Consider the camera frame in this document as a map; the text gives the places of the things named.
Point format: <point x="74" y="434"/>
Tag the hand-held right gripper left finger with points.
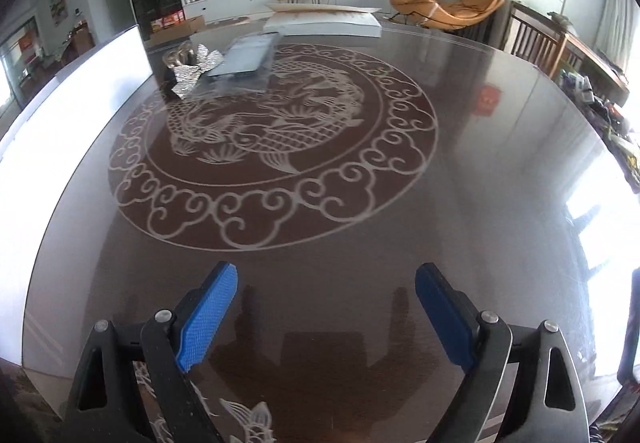
<point x="207" y="318"/>

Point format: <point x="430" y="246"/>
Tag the white board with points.
<point x="85" y="133"/>

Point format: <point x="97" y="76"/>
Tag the golden brown object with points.
<point x="177" y="57"/>

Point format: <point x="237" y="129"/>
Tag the silver foil bag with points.
<point x="192" y="73"/>

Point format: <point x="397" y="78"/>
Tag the cardboard box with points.
<point x="182" y="29"/>

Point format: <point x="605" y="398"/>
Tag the orange lounge chair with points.
<point x="450" y="10"/>

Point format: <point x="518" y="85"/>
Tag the flat white boxes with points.
<point x="325" y="23"/>

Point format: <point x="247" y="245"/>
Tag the patterned cloth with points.
<point x="605" y="430"/>

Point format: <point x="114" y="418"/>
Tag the sheer window curtain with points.
<point x="622" y="18"/>

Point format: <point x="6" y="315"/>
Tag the clear plastic box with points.
<point x="245" y="58"/>

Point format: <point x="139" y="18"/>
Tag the wooden side table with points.
<point x="595" y="55"/>

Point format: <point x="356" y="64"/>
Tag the wall picture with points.
<point x="58" y="5"/>

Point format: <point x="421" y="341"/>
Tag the pile of clutter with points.
<point x="610" y="123"/>

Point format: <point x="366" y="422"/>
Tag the red boxes on floor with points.
<point x="170" y="19"/>

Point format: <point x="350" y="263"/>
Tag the wooden chair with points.
<point x="535" y="40"/>

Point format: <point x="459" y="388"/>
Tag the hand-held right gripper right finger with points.
<point x="445" y="318"/>

